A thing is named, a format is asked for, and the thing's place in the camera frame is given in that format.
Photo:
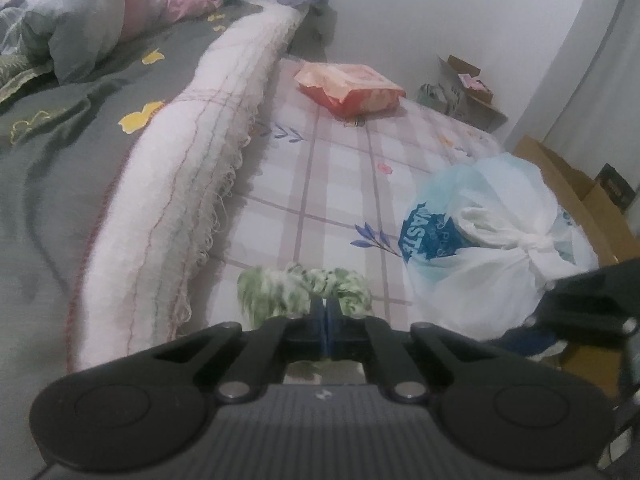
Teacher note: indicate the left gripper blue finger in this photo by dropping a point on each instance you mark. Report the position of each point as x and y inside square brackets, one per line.
[316, 328]
[333, 325]

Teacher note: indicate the green white patterned cloth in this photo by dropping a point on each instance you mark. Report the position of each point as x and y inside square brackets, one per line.
[265, 293]

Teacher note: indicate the large cardboard box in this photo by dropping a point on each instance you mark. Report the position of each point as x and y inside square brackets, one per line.
[610, 237]

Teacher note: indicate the checkered floral mat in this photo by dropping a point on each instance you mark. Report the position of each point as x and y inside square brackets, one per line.
[322, 192]

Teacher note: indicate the white blue plastic bag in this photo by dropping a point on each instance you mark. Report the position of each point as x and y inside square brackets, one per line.
[482, 243]

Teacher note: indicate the white fringed blanket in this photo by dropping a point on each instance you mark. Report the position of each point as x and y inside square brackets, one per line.
[161, 213]

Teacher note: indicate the red pink tissue pack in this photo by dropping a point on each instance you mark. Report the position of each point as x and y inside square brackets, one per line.
[348, 90]

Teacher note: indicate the small cardboard box of clutter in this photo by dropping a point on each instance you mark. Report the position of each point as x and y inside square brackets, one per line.
[460, 93]

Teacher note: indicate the grey bed sheet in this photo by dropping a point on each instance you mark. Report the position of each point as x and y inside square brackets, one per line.
[61, 149]

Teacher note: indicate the pink grey floral quilt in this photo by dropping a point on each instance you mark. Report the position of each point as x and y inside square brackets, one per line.
[68, 38]

